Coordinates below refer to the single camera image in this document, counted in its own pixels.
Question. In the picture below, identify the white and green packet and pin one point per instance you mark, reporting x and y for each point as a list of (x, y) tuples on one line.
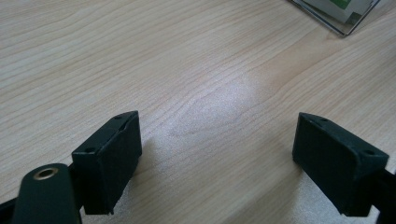
[(334, 7)]

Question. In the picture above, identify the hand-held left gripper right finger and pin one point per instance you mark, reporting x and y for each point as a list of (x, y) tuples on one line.
[(337, 165)]

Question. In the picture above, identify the clear plastic box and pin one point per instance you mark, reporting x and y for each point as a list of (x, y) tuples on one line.
[(337, 14)]

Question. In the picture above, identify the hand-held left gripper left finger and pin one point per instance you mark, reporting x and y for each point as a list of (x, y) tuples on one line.
[(107, 168)]

